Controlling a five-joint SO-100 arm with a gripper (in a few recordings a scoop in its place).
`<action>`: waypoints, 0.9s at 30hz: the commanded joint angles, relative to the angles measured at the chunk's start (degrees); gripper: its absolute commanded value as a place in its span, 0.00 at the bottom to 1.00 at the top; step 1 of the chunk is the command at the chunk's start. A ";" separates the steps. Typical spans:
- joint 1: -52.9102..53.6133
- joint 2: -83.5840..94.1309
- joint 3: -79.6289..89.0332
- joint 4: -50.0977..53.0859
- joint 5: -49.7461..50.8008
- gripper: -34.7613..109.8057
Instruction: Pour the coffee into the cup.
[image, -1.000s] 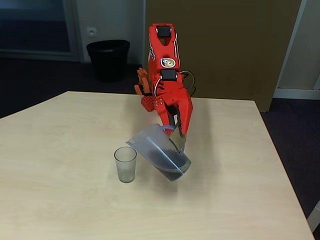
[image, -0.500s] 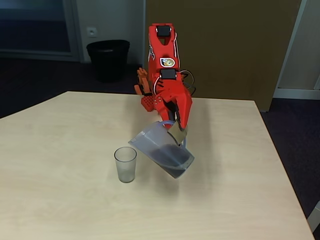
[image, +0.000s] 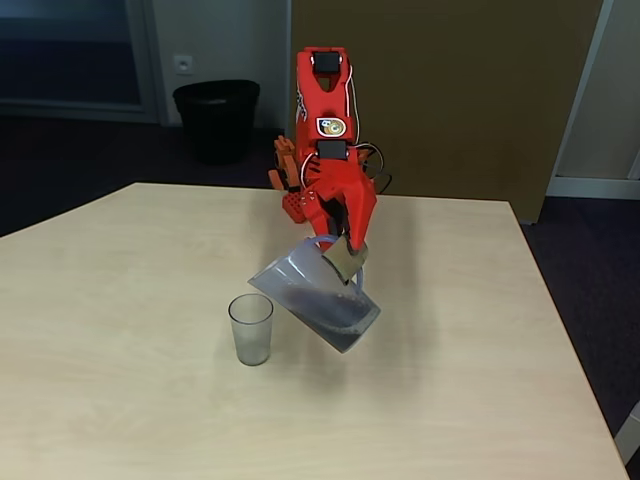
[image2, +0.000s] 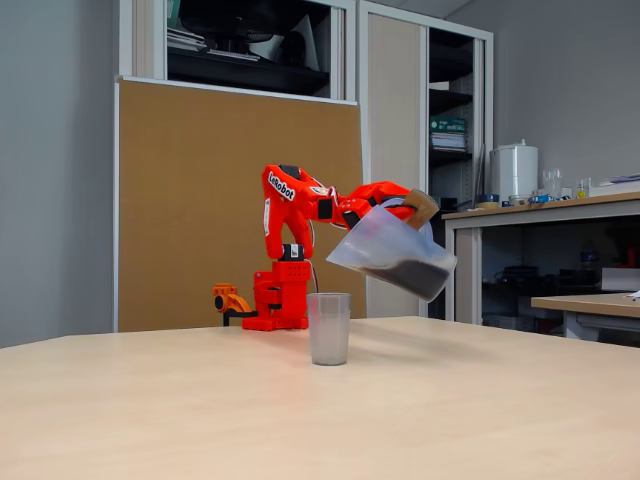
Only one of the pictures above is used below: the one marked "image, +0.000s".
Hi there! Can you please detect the translucent jug with cardboard handle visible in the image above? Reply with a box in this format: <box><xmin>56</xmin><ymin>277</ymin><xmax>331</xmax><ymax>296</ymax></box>
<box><xmin>247</xmin><ymin>234</ymin><xmax>382</xmax><ymax>355</ymax></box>

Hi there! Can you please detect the white door frame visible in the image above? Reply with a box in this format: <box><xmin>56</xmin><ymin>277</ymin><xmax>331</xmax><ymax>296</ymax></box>
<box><xmin>544</xmin><ymin>0</ymin><xmax>640</xmax><ymax>201</ymax></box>

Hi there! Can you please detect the clear plastic cup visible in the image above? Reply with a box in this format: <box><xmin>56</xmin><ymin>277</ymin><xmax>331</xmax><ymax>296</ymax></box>
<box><xmin>228</xmin><ymin>293</ymin><xmax>275</xmax><ymax>368</ymax></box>

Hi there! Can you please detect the brown pinboard with white frame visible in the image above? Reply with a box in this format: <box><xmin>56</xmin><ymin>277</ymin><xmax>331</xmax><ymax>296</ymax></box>
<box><xmin>284</xmin><ymin>0</ymin><xmax>604</xmax><ymax>224</ymax></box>

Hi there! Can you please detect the white grey furniture edge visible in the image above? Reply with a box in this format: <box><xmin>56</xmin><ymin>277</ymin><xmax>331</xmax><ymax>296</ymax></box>
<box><xmin>613</xmin><ymin>399</ymin><xmax>640</xmax><ymax>466</ymax></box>

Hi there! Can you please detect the black cable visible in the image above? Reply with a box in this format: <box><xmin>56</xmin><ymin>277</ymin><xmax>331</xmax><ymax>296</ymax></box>
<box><xmin>364</xmin><ymin>143</ymin><xmax>394</xmax><ymax>194</ymax></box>

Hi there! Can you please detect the grey window frame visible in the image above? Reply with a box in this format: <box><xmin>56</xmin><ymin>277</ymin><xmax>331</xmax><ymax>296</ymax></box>
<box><xmin>0</xmin><ymin>0</ymin><xmax>166</xmax><ymax>125</ymax></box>

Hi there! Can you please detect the black waste bin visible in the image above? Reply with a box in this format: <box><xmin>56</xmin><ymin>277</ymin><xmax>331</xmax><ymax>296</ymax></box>
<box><xmin>172</xmin><ymin>79</ymin><xmax>261</xmax><ymax>165</ymax></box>

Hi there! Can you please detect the orange table clamp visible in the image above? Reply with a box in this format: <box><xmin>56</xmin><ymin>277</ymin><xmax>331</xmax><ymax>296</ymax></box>
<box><xmin>358</xmin><ymin>149</ymin><xmax>377</xmax><ymax>194</ymax></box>
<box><xmin>267</xmin><ymin>135</ymin><xmax>301</xmax><ymax>192</ymax></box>

